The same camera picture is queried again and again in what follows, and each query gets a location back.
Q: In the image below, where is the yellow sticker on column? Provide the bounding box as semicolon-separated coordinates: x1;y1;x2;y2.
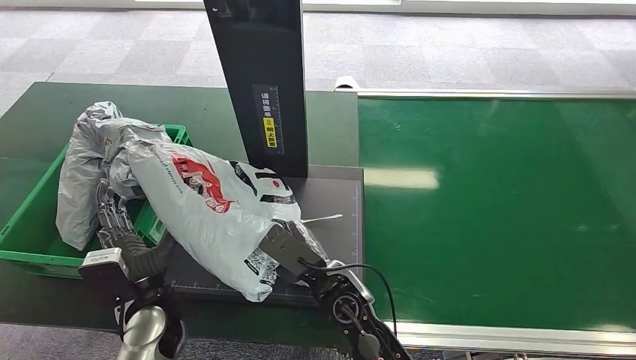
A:
262;117;278;149

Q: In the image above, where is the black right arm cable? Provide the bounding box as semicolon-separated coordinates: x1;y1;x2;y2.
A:
298;258;398;339

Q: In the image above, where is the crumpled grey plastic package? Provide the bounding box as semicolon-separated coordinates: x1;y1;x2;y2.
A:
101;124;173;201

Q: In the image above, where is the black scanner column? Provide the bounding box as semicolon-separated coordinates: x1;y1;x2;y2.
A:
203;0;310;179

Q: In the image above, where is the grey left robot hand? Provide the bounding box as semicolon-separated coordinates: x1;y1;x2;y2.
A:
94;178;176;282

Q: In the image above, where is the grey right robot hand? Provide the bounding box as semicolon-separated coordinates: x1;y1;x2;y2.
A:
286;219;329;262

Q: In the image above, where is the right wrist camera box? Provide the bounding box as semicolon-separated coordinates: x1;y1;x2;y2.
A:
258;222;326;278

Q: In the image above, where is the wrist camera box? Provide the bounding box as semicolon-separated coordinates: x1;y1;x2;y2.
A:
78;247;134;305
258;222;326;278

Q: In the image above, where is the green conveyor belt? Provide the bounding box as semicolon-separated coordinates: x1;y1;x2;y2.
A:
357;97;636;333

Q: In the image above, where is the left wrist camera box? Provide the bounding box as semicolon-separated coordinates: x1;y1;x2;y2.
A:
78;247;134;305

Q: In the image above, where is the green plastic crate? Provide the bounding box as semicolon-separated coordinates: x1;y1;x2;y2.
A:
0;124;192;279

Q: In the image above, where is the tall grey plastic package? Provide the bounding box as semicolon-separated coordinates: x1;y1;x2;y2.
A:
55;101;125;252

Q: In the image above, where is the white package with red print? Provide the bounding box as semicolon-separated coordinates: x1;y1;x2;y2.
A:
124;140;344;303

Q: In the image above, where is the aluminium conveyor side rail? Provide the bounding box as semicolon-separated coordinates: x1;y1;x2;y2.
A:
335;88;636;100
382;322;636;356

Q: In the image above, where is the black scanner base plate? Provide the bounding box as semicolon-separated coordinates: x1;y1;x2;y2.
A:
163;165;366;307

